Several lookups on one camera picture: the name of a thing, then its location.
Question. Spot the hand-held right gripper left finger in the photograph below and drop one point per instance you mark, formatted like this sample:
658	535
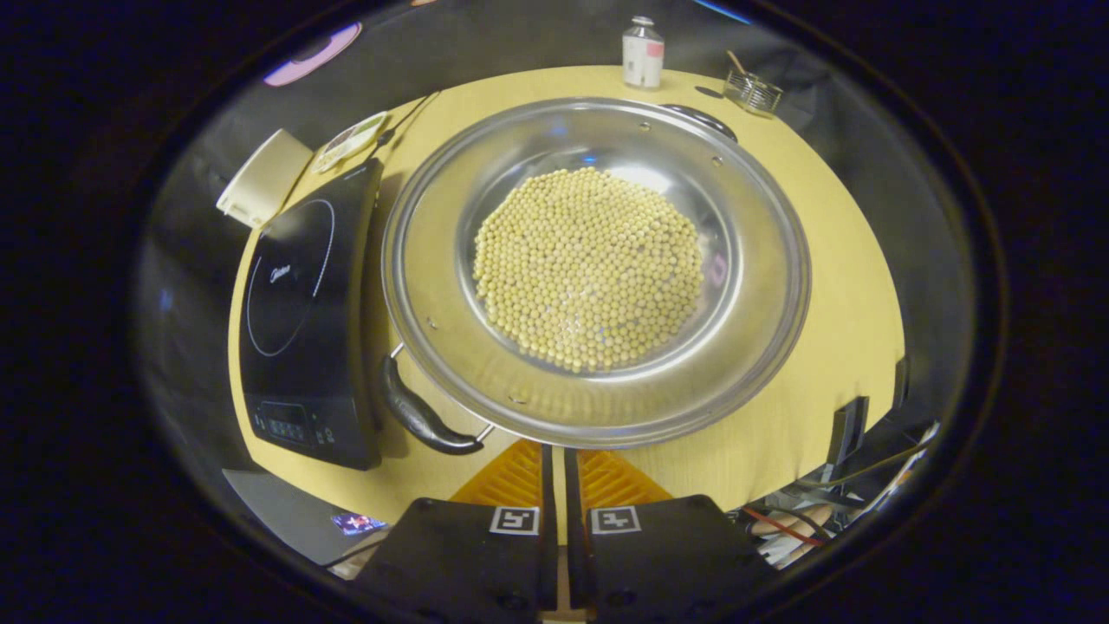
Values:
548	485

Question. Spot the small clear bottle white label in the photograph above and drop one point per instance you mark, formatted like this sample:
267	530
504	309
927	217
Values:
643	56

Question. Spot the black induction cooktop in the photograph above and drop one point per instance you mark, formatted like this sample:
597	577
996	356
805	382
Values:
303	364

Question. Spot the small black round disc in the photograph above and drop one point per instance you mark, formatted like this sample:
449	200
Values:
709	91

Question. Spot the white boxy appliance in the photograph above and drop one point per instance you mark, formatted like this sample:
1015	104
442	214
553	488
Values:
264	178

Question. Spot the pile of yellow soybeans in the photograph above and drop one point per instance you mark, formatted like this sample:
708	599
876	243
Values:
589	269

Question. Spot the small glass dish with stick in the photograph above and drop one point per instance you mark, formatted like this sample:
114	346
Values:
752	94

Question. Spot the grey flat board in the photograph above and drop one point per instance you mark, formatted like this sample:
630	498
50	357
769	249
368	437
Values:
286	511

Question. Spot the white divided bean tray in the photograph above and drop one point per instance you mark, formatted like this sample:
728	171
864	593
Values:
351	141

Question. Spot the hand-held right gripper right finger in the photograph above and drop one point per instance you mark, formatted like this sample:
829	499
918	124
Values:
572	494

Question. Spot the black backdrop cloth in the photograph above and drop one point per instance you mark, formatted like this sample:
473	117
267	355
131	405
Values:
178	303

